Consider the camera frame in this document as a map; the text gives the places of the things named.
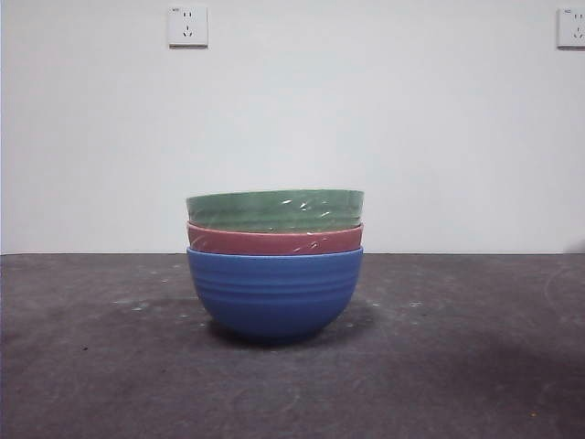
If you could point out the green ribbed bowl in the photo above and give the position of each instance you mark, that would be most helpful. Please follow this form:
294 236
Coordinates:
256 212

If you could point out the red ribbed bowl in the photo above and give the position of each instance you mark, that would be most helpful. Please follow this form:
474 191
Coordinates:
237 241

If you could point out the blue ribbed bowl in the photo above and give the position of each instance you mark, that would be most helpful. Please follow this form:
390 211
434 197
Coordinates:
274 297

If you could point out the white wall socket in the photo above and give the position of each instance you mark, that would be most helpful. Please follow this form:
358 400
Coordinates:
572 28
188 26

